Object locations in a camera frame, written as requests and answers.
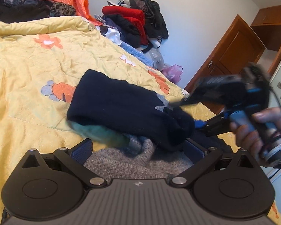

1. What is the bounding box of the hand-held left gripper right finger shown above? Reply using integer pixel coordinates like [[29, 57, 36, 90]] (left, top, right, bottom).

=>
[[171, 138, 260, 188]]

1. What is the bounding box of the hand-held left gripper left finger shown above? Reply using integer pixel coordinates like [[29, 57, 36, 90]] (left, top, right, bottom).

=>
[[22, 138, 107, 188]]

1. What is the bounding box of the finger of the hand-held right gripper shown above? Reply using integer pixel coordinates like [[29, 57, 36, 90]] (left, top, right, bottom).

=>
[[168, 93, 203, 109], [194, 112, 233, 137]]

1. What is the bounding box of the navy knit garment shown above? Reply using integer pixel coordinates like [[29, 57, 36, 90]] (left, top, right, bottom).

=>
[[67, 69, 195, 152]]

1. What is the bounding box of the person's right hand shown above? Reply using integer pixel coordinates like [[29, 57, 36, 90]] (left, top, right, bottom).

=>
[[230, 106, 281, 163]]

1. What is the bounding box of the teal fuzzy cloth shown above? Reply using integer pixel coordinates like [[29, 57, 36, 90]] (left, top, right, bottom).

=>
[[68, 120, 143, 155]]

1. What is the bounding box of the purple plastic bag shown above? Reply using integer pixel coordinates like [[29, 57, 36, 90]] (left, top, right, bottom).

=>
[[162, 64, 183, 83]]

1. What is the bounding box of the brown wooden door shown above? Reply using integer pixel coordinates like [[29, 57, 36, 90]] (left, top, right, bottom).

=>
[[185, 14, 266, 114]]

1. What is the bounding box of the clear plastic bag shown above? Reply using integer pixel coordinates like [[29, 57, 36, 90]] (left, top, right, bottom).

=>
[[147, 48, 165, 69]]

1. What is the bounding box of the light blue towel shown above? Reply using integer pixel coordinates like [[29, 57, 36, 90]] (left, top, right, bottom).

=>
[[120, 41, 154, 67]]

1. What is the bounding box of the brown wooden cabinet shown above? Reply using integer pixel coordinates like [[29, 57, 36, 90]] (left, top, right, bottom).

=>
[[250, 4, 281, 52]]

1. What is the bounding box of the yellow floral blanket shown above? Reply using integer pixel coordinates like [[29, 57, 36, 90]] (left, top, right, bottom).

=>
[[0, 16, 281, 225]]

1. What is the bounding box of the dark navy jacket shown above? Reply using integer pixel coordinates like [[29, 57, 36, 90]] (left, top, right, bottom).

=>
[[102, 14, 141, 48]]

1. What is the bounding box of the red knit garment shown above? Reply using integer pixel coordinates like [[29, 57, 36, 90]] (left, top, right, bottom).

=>
[[102, 6, 148, 46]]

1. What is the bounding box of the leopard print cloth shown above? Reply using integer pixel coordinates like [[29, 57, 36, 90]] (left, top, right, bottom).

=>
[[49, 2, 77, 17]]

